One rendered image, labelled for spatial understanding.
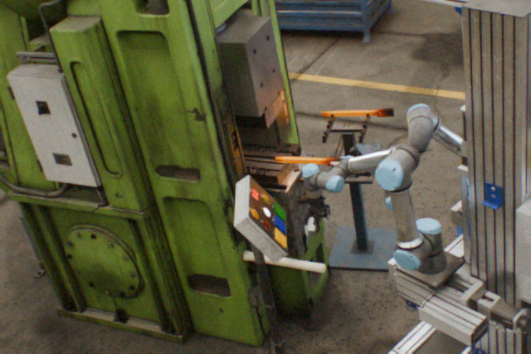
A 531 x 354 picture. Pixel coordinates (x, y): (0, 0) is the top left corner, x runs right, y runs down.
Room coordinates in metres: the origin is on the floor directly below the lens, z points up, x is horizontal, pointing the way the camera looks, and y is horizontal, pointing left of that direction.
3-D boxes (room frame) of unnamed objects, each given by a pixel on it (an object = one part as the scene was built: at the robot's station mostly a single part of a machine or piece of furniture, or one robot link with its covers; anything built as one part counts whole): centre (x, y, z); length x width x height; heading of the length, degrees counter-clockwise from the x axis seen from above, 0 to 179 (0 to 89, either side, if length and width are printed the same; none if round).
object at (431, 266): (2.60, -0.62, 0.87); 0.15 x 0.15 x 0.10
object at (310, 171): (2.85, -0.18, 1.23); 0.09 x 0.08 x 0.11; 45
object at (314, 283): (3.55, 0.08, 0.23); 0.55 x 0.37 x 0.47; 59
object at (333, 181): (2.80, -0.26, 1.23); 0.11 x 0.11 x 0.08; 45
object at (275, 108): (3.50, 0.10, 1.32); 0.42 x 0.20 x 0.10; 59
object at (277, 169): (3.50, 0.10, 0.96); 0.42 x 0.20 x 0.09; 59
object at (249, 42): (3.53, 0.08, 1.56); 0.42 x 0.39 x 0.40; 59
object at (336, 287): (3.36, -0.12, 0.01); 0.58 x 0.39 x 0.01; 149
